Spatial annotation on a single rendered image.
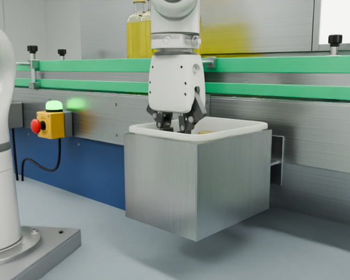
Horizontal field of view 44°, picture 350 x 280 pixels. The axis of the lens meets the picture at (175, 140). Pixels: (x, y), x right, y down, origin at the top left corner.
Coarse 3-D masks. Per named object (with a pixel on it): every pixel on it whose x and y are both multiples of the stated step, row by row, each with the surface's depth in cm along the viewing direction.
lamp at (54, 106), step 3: (48, 102) 116; (51, 102) 115; (54, 102) 116; (57, 102) 116; (60, 102) 117; (48, 105) 115; (51, 105) 115; (54, 105) 115; (57, 105) 116; (60, 105) 116; (48, 108) 115; (51, 108) 115; (54, 108) 115; (57, 108) 116; (60, 108) 116; (48, 111) 115; (51, 111) 115; (54, 111) 115; (57, 111) 116; (60, 111) 116
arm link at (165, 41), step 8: (152, 40) 73; (160, 40) 71; (168, 40) 70; (176, 40) 70; (184, 40) 71; (192, 40) 72; (200, 40) 72; (152, 48) 73; (160, 48) 73; (168, 48) 72; (176, 48) 71; (184, 48) 72; (192, 48) 73
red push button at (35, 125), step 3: (33, 120) 113; (36, 120) 113; (33, 123) 113; (36, 123) 112; (39, 123) 113; (42, 123) 115; (33, 126) 113; (36, 126) 112; (39, 126) 113; (42, 126) 114; (33, 129) 114; (36, 129) 113; (39, 129) 113; (33, 132) 114; (36, 132) 113
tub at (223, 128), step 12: (204, 120) 90; (216, 120) 88; (228, 120) 86; (240, 120) 85; (144, 132) 72; (156, 132) 70; (168, 132) 69; (192, 132) 88; (216, 132) 68; (228, 132) 70; (240, 132) 73; (252, 132) 77
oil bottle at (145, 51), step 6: (144, 12) 112; (150, 12) 111; (144, 18) 112; (150, 18) 111; (144, 24) 112; (150, 24) 111; (144, 30) 112; (150, 30) 111; (144, 36) 113; (150, 36) 111; (144, 42) 113; (150, 42) 112; (144, 48) 113; (150, 48) 112; (144, 54) 114; (150, 54) 112
